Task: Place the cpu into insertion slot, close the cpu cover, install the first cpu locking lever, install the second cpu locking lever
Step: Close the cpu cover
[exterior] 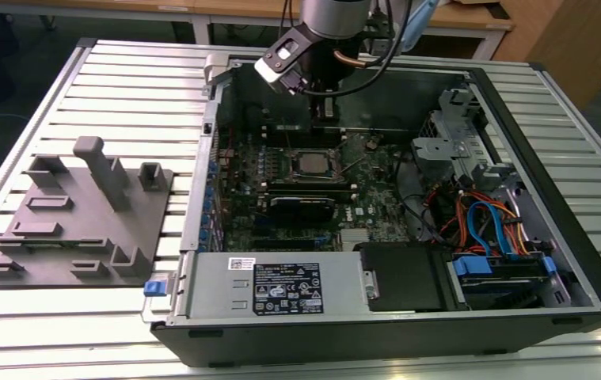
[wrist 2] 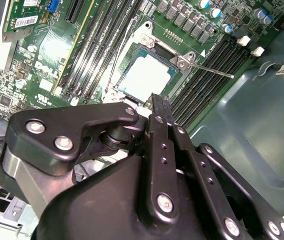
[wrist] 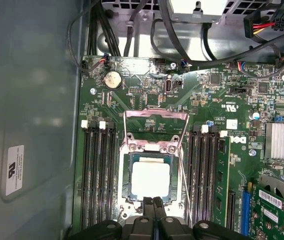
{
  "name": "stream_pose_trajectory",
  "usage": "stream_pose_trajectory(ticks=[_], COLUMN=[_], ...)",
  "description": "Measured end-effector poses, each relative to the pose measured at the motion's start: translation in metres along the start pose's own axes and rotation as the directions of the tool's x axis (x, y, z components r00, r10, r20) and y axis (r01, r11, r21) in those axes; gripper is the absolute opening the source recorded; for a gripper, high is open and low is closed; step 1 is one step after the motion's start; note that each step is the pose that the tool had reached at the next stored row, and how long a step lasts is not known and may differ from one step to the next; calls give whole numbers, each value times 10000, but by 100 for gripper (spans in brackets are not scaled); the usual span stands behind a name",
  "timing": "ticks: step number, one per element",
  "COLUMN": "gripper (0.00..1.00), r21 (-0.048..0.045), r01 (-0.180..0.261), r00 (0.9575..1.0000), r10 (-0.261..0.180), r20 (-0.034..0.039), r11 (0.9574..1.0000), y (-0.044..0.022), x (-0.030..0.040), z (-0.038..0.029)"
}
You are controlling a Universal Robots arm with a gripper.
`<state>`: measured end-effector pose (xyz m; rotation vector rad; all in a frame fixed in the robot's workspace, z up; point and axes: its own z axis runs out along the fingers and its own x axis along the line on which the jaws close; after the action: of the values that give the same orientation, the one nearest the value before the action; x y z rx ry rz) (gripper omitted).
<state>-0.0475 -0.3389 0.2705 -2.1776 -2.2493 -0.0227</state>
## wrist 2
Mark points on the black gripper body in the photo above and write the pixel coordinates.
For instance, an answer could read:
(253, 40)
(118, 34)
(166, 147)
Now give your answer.
(94, 212)

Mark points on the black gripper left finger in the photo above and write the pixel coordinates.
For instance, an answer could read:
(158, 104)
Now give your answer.
(64, 120)

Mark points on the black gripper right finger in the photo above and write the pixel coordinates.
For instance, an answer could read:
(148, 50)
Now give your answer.
(201, 190)

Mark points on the metal locking lever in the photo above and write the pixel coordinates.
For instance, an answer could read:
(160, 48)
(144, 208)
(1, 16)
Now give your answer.
(211, 70)
(121, 51)

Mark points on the silver CPU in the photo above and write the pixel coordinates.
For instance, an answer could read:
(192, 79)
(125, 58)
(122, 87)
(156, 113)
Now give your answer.
(146, 75)

